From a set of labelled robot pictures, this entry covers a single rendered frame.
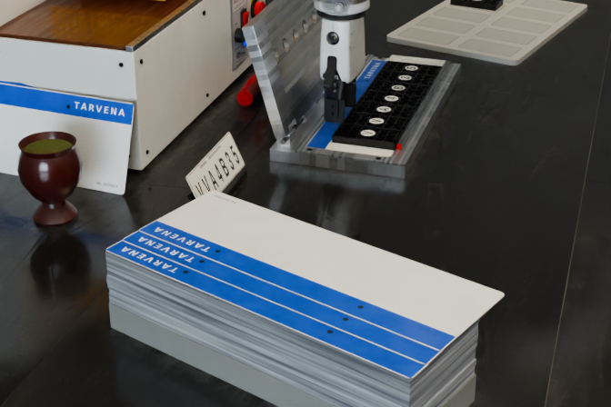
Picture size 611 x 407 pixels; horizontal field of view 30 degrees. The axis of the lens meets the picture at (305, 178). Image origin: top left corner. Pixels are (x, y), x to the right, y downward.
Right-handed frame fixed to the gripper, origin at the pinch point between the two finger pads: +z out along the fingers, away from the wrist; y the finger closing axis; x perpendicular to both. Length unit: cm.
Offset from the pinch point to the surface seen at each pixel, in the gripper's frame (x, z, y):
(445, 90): -13.7, 2.0, 15.9
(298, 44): 7.7, -8.3, 2.7
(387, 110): -7.2, 1.0, 2.1
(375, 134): -7.7, 1.0, -7.4
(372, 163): -9.0, 2.6, -14.6
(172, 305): 0, -2, -66
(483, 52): -16.1, 3.3, 40.3
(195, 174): 10.9, -1.3, -33.3
